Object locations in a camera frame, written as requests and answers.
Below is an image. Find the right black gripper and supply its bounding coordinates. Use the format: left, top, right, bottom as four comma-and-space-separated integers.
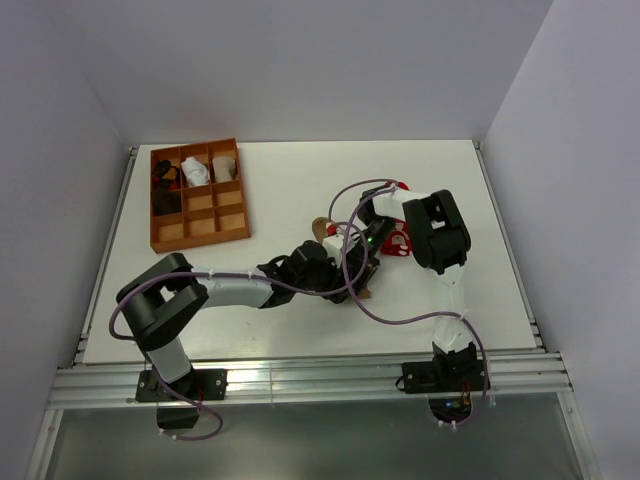
344, 216, 397, 295

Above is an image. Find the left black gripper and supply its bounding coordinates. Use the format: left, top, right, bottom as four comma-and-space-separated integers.
295, 254, 355, 304

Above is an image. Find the tan ribbed sock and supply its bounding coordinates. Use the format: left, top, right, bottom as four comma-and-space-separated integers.
311, 215, 374, 301

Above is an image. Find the dark brown striped sock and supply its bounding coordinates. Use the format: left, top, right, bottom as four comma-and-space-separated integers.
151, 188, 182, 217

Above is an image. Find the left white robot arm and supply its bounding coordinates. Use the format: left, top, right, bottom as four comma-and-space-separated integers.
109, 240, 379, 399

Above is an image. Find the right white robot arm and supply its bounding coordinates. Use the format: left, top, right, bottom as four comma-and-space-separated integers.
351, 183, 486, 390

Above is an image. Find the red patterned sock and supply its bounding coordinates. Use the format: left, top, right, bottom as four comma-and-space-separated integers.
375, 182, 411, 257

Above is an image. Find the orange compartment tray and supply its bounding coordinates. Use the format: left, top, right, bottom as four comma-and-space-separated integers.
150, 138, 251, 254

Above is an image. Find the beige rolled sock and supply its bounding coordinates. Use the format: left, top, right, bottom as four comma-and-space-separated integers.
212, 156, 237, 183

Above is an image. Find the white rolled sock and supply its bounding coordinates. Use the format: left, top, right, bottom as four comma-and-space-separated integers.
181, 156, 210, 188

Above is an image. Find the black red rolled sock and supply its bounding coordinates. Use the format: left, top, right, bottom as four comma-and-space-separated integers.
151, 160, 181, 191

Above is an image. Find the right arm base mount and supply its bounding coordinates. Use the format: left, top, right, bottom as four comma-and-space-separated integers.
394, 342, 491, 431

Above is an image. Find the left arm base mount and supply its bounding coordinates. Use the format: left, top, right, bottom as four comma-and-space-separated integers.
134, 368, 227, 432

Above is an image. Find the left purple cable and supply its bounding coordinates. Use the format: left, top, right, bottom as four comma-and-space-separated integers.
109, 219, 366, 442

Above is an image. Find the aluminium front rail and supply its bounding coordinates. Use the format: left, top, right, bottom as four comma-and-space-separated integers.
47, 351, 573, 410

